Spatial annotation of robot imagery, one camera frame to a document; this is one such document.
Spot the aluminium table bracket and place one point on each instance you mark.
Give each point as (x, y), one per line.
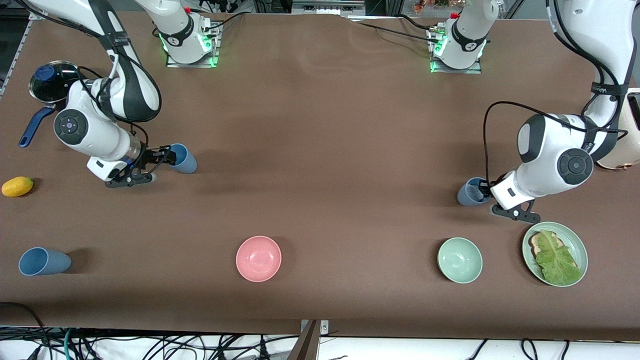
(312, 340)

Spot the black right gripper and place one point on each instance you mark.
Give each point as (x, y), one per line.
(148, 156)

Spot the blue plastic cup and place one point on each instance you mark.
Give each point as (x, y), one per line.
(187, 161)
(45, 261)

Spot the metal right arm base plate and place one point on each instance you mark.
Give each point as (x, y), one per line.
(172, 62)

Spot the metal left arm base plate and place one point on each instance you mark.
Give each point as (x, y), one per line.
(475, 70)

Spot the glass lid with blue knob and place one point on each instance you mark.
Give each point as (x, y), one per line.
(47, 82)

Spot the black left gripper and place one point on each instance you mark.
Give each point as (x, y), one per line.
(484, 188)

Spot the mint green bowl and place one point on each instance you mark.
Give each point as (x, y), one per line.
(460, 260)

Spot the green lettuce leaf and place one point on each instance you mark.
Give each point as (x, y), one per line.
(557, 260)

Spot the mint green plate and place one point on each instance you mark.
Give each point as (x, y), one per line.
(575, 240)

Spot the toasted bread slice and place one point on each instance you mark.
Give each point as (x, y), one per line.
(536, 243)

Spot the pink bowl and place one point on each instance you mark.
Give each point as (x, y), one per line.
(258, 258)

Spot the yellow lemon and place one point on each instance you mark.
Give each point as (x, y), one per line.
(17, 186)

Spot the blue cup with white filling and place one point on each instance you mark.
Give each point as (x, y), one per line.
(470, 196)

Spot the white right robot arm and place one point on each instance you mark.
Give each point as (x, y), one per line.
(90, 127)

